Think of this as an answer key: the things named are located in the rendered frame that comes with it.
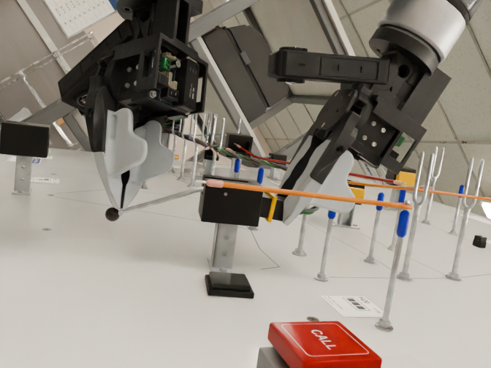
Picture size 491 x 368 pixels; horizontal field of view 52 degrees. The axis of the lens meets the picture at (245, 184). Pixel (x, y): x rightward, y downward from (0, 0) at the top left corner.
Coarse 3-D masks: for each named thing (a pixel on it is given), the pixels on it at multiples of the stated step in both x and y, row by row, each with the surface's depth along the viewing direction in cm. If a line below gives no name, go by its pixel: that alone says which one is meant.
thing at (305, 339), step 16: (272, 336) 30; (288, 336) 29; (304, 336) 30; (320, 336) 30; (336, 336) 30; (352, 336) 31; (288, 352) 28; (304, 352) 28; (320, 352) 28; (336, 352) 28; (352, 352) 28; (368, 352) 29
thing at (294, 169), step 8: (312, 136) 53; (304, 144) 54; (312, 144) 52; (320, 144) 53; (304, 152) 52; (312, 152) 52; (296, 160) 53; (304, 160) 52; (288, 168) 54; (296, 168) 53; (304, 168) 53; (288, 176) 53; (296, 176) 53; (280, 184) 54; (288, 184) 53
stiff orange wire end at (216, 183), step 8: (208, 184) 38; (216, 184) 38; (224, 184) 38; (232, 184) 38; (240, 184) 38; (272, 192) 39; (280, 192) 39; (288, 192) 39; (296, 192) 39; (304, 192) 39; (336, 200) 39; (344, 200) 39; (352, 200) 39; (360, 200) 39; (368, 200) 40; (408, 208) 39
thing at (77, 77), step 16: (112, 32) 51; (128, 32) 50; (96, 48) 52; (112, 48) 50; (80, 64) 52; (96, 64) 51; (64, 80) 53; (80, 80) 52; (64, 96) 53; (80, 96) 53
